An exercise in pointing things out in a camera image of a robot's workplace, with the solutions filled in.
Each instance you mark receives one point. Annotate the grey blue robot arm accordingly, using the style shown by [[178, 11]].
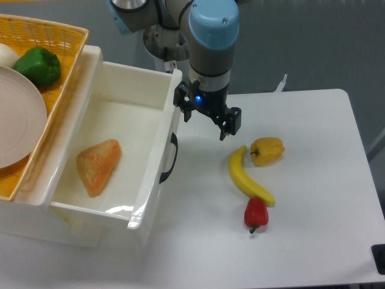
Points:
[[210, 29]]

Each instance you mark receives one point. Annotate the orange toast bread slice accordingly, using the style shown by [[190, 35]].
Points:
[[96, 163]]

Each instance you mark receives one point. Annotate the yellow bell pepper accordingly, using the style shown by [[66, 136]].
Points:
[[266, 150]]

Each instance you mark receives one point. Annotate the white round vegetable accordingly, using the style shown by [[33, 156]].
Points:
[[8, 57]]

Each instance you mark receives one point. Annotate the yellow banana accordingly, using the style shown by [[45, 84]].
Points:
[[242, 180]]

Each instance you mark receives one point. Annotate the white top drawer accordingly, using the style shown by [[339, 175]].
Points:
[[135, 107]]

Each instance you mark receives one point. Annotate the white drawer cabinet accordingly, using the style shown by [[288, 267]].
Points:
[[31, 214]]

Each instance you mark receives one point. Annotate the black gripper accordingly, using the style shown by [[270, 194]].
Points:
[[211, 104]]

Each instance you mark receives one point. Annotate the pink round plate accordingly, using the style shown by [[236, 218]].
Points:
[[23, 116]]

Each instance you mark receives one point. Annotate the black upper drawer handle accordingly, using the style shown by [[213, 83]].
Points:
[[173, 149]]

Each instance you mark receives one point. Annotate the black object at table edge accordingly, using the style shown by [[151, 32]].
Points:
[[378, 251]]

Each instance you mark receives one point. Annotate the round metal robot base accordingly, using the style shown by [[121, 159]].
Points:
[[168, 48]]

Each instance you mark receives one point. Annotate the green bell pepper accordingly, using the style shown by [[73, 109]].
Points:
[[40, 66]]

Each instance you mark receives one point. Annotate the red bell pepper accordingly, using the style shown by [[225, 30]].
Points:
[[255, 214]]

